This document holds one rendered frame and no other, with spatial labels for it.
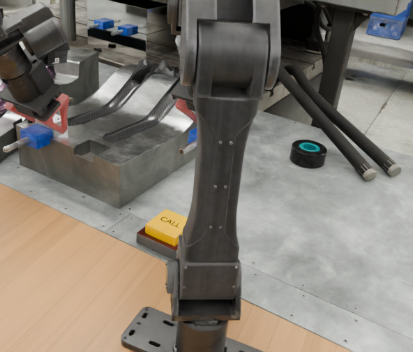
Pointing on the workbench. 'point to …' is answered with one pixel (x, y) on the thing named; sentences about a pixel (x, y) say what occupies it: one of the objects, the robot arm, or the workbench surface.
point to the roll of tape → (308, 154)
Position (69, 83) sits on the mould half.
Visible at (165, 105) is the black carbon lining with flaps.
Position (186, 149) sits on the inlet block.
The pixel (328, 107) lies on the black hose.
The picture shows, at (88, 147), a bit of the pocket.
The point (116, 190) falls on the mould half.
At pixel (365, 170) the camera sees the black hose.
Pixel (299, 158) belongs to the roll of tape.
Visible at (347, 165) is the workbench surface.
